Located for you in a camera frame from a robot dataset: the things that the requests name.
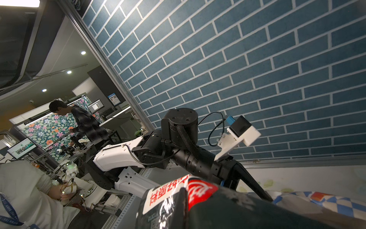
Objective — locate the computer monitor on desk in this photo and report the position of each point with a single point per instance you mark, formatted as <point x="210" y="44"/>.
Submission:
<point x="22" y="148"/>

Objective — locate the aluminium corner post left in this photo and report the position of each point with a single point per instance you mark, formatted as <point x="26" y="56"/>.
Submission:
<point x="97" y="51"/>

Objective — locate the person in striped shirt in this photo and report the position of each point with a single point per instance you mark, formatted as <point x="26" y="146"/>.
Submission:
<point x="87" y="125"/>

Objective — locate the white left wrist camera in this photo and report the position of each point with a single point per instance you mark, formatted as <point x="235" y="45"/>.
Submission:
<point x="239" y="131"/>

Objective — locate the person in white shirt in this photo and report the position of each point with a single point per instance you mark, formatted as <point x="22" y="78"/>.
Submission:
<point x="29" y="200"/>

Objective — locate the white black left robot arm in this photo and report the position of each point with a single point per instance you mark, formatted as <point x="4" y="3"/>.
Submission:
<point x="106" y="166"/>

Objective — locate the blue checkered paper bag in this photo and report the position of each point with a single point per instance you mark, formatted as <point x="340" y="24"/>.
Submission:
<point x="315" y="202"/>

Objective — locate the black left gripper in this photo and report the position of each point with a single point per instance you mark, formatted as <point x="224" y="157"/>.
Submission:
<point x="176" y="140"/>

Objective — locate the dark green fish condiment packet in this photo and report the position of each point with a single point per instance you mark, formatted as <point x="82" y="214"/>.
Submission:
<point x="190" y="202"/>

